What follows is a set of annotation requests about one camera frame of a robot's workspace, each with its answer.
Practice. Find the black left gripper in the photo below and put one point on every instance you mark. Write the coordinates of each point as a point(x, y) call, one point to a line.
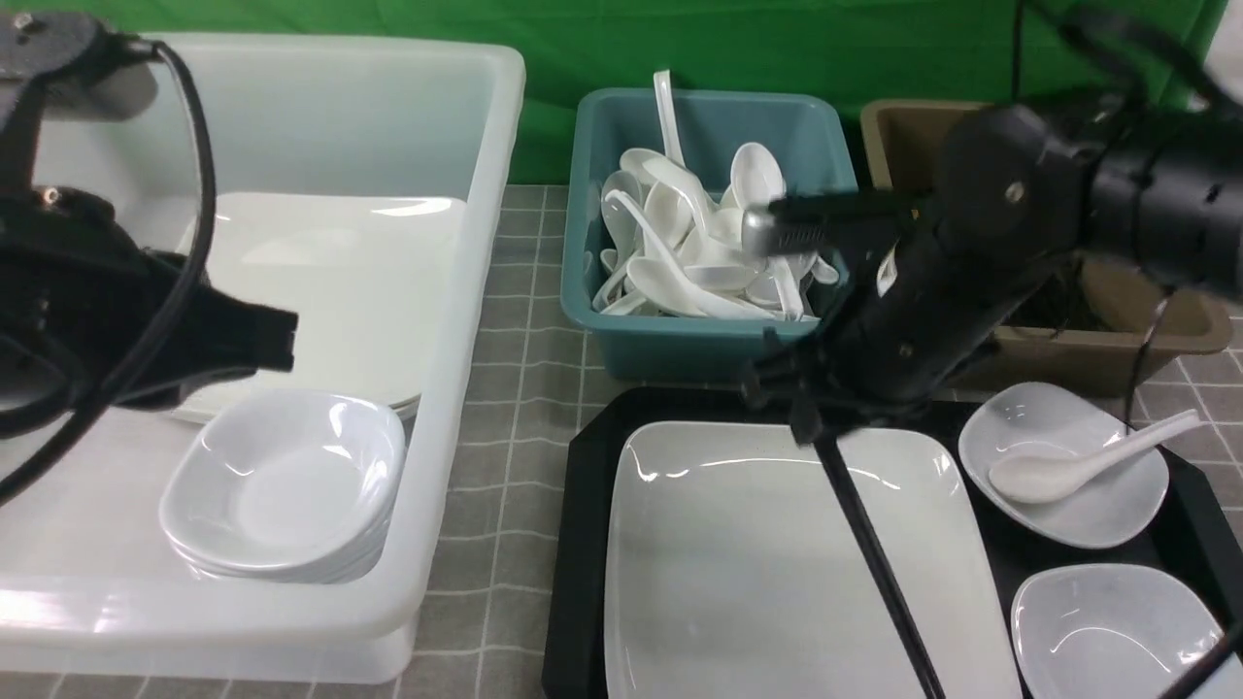
point(77, 295)

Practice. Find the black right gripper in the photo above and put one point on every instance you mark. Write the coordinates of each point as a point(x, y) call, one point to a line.
point(894, 344)

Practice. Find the black chopstick gold band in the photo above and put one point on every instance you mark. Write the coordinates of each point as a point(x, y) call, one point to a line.
point(876, 561)

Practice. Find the white ceramic soup spoon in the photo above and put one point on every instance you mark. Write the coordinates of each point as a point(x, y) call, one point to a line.
point(1037, 480)

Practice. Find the small white dish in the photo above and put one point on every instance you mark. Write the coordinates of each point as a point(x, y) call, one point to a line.
point(1108, 631)
point(1045, 420)

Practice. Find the large white square plate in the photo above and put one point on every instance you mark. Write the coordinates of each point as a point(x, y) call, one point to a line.
point(732, 572)

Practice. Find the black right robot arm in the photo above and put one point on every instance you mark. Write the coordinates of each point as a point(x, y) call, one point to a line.
point(1144, 169)

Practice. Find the brown plastic bin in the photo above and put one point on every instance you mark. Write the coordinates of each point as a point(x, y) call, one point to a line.
point(1094, 355)

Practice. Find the teal plastic bin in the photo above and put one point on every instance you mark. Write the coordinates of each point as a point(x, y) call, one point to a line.
point(803, 132)

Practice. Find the green backdrop cloth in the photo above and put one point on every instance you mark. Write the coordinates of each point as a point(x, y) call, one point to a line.
point(848, 53)

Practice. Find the pile of white soup spoons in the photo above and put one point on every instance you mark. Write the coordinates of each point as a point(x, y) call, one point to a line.
point(677, 250)

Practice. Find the stack of small white dishes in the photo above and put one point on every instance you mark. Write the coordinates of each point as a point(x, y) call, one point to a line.
point(287, 487)

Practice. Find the stack of white square plates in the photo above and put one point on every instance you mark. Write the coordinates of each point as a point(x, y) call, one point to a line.
point(366, 276)

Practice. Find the large white plastic tub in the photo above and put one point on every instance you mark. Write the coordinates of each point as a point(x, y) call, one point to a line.
point(90, 585)

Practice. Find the grey checked tablecloth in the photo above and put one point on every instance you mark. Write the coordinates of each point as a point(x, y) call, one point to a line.
point(534, 382)

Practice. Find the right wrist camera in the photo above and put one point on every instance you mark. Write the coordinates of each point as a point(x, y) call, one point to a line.
point(858, 225)

